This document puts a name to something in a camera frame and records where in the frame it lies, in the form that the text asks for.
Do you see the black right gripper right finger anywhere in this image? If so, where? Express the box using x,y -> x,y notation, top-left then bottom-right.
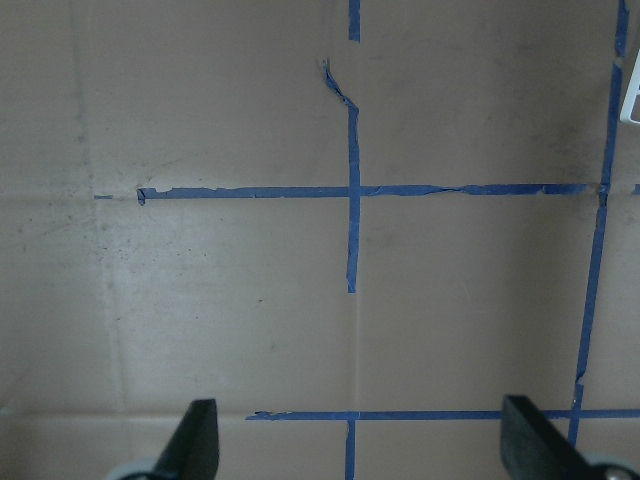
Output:
500,395 -> 595,480

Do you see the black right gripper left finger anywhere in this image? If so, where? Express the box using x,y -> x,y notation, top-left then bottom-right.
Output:
152,399 -> 220,480

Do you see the white wire cup rack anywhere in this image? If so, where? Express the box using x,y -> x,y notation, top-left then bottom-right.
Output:
619,45 -> 639,126

